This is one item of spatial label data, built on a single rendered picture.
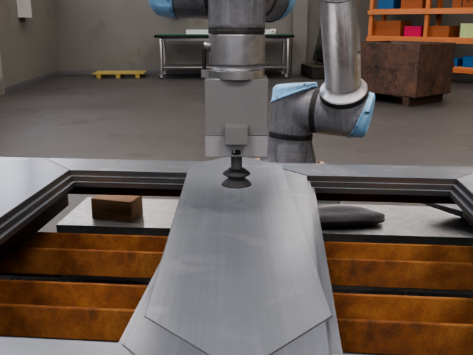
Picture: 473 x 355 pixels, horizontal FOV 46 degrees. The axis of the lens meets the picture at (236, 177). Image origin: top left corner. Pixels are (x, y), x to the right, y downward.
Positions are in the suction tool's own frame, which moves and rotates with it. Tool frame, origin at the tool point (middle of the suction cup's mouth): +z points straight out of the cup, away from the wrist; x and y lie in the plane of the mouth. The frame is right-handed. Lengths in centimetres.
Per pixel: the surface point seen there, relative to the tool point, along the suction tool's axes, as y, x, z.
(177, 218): -8.4, -1.5, 4.7
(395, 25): 309, 1060, -15
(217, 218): -2.6, -1.5, 4.7
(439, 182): 36.2, 19.5, 5.4
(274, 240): 5.0, -9.6, 4.7
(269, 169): 6.0, 25.3, 4.6
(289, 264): 6.2, -16.8, 4.7
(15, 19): -382, 899, -25
